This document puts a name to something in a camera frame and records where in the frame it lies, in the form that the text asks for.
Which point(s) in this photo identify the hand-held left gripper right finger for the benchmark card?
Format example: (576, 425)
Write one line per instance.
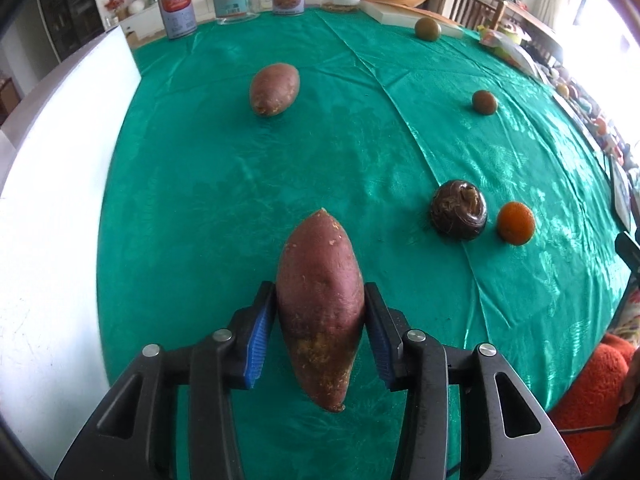
(380, 345)

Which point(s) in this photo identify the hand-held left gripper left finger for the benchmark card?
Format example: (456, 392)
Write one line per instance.
(257, 340)

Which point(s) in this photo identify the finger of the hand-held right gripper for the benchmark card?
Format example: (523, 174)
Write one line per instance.
(627, 252)

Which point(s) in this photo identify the long pointed sweet potato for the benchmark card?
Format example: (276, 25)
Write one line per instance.
(320, 310)

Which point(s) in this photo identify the small orange tangerine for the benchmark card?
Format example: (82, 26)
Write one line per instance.
(515, 222)

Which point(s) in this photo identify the dark brown water chestnut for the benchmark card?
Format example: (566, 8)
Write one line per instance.
(458, 208)

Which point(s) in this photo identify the small reddish brown fruit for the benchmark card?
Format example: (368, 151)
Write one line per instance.
(484, 102)

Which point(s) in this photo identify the white foam box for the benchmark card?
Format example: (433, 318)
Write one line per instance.
(50, 210)

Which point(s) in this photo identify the oval sweet potato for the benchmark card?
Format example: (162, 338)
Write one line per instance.
(274, 89)

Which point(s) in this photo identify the olive brown round pear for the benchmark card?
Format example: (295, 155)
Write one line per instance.
(427, 29)

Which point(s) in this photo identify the black smartphone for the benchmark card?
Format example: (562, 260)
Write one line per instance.
(622, 195)

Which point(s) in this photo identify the pile of assorted small items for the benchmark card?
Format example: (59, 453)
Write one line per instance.
(600, 125)

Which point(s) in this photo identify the red fuzzy clothing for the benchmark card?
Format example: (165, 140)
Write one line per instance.
(595, 385)

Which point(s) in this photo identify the flat grey tablet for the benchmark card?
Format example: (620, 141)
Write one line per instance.
(575, 115)

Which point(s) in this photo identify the green tablecloth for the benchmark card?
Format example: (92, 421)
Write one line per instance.
(200, 185)

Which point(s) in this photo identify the white plastic bag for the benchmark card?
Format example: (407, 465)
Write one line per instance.
(505, 45)

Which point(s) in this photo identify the wooden slatted chair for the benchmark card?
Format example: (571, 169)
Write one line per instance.
(475, 7)

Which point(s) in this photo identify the white foam slab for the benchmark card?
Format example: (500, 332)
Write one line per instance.
(407, 17)

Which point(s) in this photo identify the white television cabinet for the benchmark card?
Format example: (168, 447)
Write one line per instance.
(202, 0)

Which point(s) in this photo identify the white round vase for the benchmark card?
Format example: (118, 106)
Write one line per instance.
(136, 6)

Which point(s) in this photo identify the red flower arrangement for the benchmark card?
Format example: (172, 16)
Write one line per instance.
(115, 2)

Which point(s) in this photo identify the dark glass cabinet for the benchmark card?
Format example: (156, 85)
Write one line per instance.
(70, 5)

